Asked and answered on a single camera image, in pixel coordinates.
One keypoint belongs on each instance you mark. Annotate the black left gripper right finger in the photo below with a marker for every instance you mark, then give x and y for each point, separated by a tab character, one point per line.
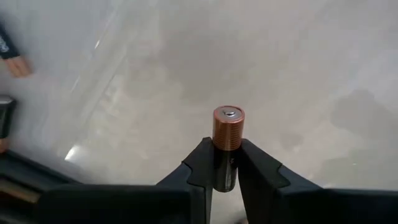
280	202

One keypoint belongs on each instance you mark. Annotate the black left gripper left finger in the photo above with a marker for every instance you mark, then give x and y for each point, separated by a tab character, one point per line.
174	202

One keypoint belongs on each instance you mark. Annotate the Duracell copper-black AA battery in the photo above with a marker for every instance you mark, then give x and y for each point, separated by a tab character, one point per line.
228	133

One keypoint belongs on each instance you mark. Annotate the person's hand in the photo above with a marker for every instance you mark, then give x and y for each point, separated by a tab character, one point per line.
18	67

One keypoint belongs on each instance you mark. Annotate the black table-level camera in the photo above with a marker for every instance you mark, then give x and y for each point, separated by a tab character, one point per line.
6	118

